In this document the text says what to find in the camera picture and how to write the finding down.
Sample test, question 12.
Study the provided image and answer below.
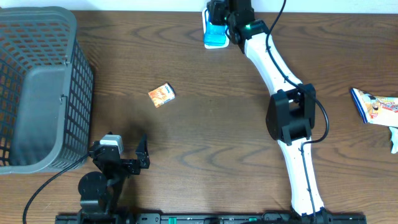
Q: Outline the teal mouthwash bottle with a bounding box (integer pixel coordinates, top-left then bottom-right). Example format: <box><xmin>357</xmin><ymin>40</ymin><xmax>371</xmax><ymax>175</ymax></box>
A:
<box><xmin>203</xmin><ymin>21</ymin><xmax>229</xmax><ymax>49</ymax></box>

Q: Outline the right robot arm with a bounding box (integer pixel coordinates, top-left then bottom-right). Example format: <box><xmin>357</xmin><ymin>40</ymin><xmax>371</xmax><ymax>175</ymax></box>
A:
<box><xmin>202</xmin><ymin>1</ymin><xmax>324</xmax><ymax>223</ymax></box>

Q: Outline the grey plastic shopping basket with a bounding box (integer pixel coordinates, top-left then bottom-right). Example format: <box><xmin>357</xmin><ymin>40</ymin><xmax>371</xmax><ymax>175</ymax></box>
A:
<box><xmin>1</xmin><ymin>7</ymin><xmax>94</xmax><ymax>175</ymax></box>

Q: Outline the light teal pouch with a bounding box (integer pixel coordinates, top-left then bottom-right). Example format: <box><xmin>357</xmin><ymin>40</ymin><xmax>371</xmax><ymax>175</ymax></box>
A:
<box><xmin>389</xmin><ymin>127</ymin><xmax>398</xmax><ymax>154</ymax></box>

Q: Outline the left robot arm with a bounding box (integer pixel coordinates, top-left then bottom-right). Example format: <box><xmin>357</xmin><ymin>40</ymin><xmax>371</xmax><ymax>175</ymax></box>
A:
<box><xmin>78</xmin><ymin>133</ymin><xmax>150</xmax><ymax>223</ymax></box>

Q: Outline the white barcode scanner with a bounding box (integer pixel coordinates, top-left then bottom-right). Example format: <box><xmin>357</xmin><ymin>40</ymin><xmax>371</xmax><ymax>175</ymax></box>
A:
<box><xmin>201</xmin><ymin>8</ymin><xmax>229</xmax><ymax>49</ymax></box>

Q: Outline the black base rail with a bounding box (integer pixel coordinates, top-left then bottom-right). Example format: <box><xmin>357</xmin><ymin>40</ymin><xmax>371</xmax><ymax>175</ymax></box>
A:
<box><xmin>55</xmin><ymin>210</ymin><xmax>367</xmax><ymax>224</ymax></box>

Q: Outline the orange small box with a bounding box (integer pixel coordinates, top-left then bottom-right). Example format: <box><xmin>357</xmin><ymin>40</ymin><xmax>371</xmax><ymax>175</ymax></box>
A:
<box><xmin>148</xmin><ymin>83</ymin><xmax>175</xmax><ymax>108</ymax></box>

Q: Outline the yellow snack bag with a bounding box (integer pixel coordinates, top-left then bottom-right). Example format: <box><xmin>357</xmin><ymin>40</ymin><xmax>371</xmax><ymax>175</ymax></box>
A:
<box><xmin>350</xmin><ymin>88</ymin><xmax>397</xmax><ymax>128</ymax></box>

